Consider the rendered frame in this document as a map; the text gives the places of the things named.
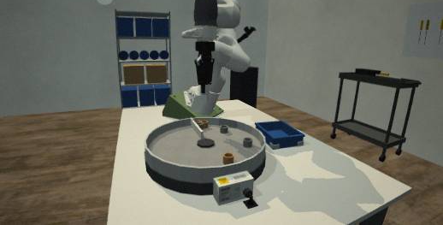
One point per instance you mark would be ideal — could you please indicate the blue plastic crate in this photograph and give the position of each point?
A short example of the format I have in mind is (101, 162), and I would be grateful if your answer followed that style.
(276, 129)

